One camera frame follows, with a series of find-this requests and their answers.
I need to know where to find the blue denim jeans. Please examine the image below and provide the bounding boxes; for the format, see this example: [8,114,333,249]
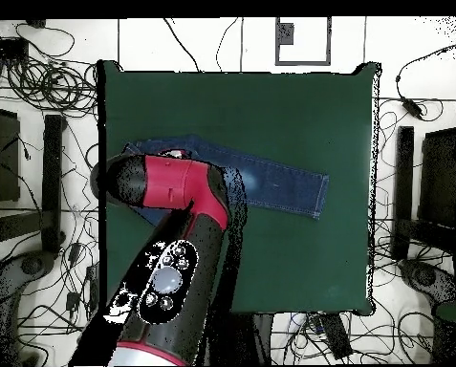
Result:
[121,133,331,227]

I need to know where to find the black flat box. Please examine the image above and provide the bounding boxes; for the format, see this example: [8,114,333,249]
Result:
[0,37,30,60]

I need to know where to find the black stand leg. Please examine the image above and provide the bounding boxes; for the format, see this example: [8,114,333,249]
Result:
[0,114,67,254]
[392,125,456,261]

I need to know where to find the dark green table cloth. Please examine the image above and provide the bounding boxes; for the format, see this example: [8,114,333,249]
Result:
[97,59,381,316]

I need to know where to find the slim black power strip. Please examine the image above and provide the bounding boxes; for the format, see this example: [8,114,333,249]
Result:
[85,263,103,318]

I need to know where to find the black square case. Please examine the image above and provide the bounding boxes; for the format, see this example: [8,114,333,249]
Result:
[417,127,456,230]
[0,105,22,204]

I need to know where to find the small black plug adapter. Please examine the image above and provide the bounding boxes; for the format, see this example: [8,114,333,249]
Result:
[65,291,81,312]

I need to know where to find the grey chair base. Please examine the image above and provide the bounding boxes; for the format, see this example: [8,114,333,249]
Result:
[399,259,456,307]
[0,249,58,366]

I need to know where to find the black power adapter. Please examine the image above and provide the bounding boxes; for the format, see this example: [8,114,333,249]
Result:
[401,97,425,120]

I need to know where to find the coiled black cable bundle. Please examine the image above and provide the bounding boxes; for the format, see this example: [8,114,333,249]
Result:
[5,56,98,116]

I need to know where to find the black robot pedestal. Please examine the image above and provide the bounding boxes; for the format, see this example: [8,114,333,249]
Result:
[211,313,274,366]

